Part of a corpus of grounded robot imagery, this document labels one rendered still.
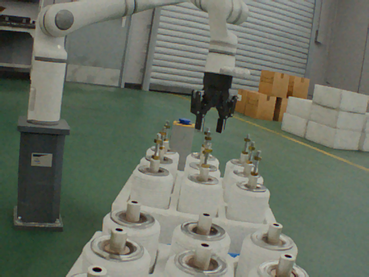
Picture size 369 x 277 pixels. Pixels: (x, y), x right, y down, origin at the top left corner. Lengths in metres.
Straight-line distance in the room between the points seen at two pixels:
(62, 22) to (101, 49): 5.09
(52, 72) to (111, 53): 5.11
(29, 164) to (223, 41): 0.60
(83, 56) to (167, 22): 1.41
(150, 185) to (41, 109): 0.37
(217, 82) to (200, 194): 0.28
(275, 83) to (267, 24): 2.45
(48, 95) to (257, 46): 6.21
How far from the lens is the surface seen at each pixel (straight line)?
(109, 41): 6.17
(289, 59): 7.54
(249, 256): 0.66
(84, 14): 1.10
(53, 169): 1.11
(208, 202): 0.94
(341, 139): 3.77
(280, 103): 5.05
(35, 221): 1.17
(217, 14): 1.01
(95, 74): 6.15
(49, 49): 1.09
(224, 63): 1.01
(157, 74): 6.34
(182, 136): 1.32
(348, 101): 3.75
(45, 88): 1.08
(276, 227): 0.67
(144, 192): 0.94
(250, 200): 0.94
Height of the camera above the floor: 0.51
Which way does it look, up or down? 11 degrees down
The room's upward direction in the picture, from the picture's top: 9 degrees clockwise
